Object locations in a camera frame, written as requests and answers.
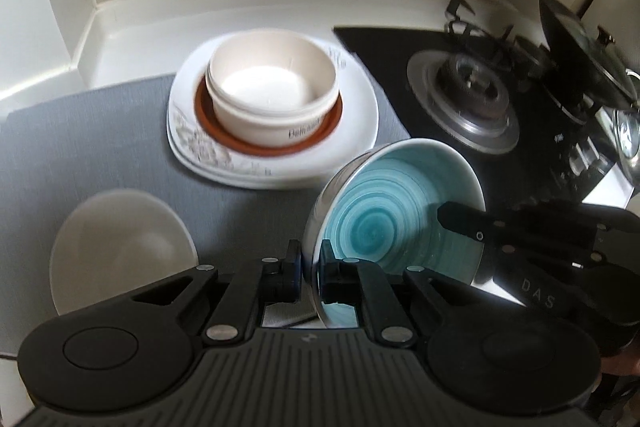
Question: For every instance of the white blue-rimmed bowl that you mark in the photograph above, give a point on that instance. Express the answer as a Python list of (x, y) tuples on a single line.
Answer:
[(114, 242)]

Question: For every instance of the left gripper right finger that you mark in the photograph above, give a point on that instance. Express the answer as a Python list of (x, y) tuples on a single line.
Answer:
[(363, 285)]

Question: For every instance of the far white floral plate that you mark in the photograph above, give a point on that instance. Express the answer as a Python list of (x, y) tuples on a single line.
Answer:
[(355, 134)]

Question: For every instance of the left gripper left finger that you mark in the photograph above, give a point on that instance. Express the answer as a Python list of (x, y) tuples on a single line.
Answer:
[(258, 284)]

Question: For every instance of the brown terracotta plate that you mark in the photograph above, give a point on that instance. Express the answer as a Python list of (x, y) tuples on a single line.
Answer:
[(262, 141)]

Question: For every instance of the turquoise glazed bowl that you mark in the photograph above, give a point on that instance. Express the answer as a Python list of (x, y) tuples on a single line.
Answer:
[(382, 207)]

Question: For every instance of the person right hand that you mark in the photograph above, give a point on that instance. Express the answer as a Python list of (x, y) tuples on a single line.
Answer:
[(621, 399)]

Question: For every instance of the cream bowls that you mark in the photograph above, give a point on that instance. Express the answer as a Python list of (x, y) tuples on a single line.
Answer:
[(271, 77)]

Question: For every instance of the grey drying mat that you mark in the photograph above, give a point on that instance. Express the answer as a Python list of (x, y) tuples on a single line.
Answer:
[(57, 154)]

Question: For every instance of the black gas stove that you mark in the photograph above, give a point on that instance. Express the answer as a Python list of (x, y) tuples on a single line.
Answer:
[(522, 123)]

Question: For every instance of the black pot support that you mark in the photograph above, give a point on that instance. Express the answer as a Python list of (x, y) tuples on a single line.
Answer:
[(489, 40)]

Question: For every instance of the dark pot with lid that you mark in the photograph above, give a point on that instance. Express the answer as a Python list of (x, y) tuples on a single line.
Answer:
[(596, 70)]

